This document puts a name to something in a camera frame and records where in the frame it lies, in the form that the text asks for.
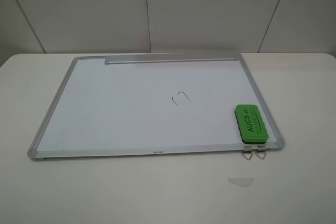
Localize green whiteboard eraser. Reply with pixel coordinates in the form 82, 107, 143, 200
234, 104, 269, 145

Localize white aluminium-framed whiteboard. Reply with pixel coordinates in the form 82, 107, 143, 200
27, 51, 285, 161

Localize left metal hanging hook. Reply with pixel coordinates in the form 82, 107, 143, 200
242, 146, 253, 161

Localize clear tape piece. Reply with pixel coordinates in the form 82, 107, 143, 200
228, 177, 254, 188

